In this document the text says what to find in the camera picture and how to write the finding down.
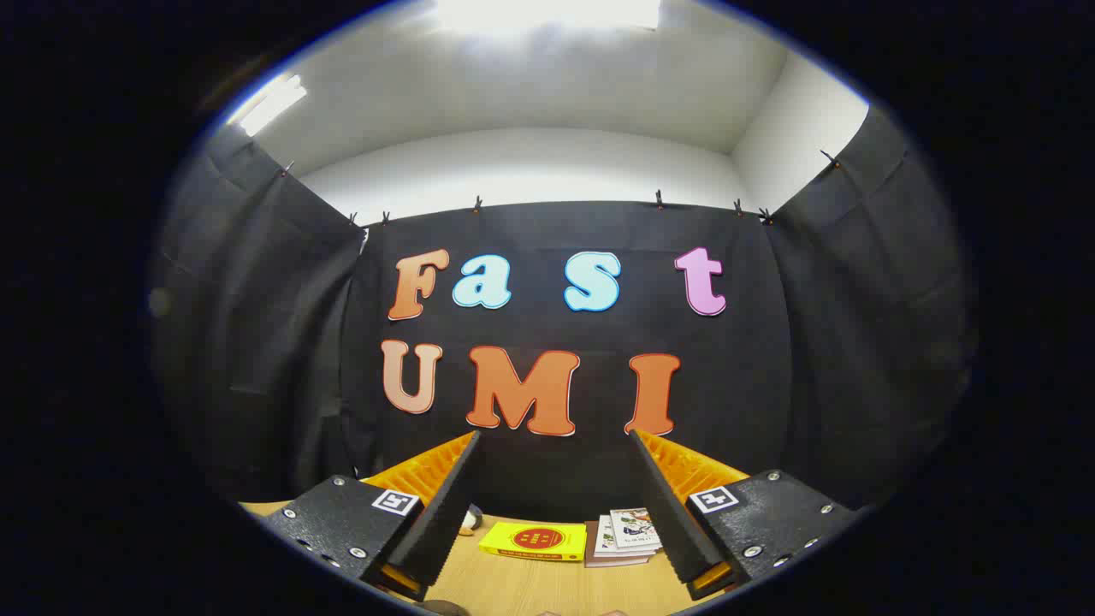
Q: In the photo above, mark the yellow book with red circle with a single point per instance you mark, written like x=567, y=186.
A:
x=535, y=541

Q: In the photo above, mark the ceiling light panel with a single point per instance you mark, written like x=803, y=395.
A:
x=547, y=13
x=269, y=104

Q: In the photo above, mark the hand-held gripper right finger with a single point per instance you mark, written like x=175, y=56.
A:
x=667, y=513

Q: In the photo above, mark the pale pink book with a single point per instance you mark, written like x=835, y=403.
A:
x=590, y=547

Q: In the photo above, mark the black backdrop cloth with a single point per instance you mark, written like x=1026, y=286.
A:
x=770, y=342

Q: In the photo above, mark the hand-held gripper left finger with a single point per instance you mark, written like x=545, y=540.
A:
x=445, y=513

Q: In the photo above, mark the penguin plush toy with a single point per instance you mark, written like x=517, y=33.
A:
x=472, y=517

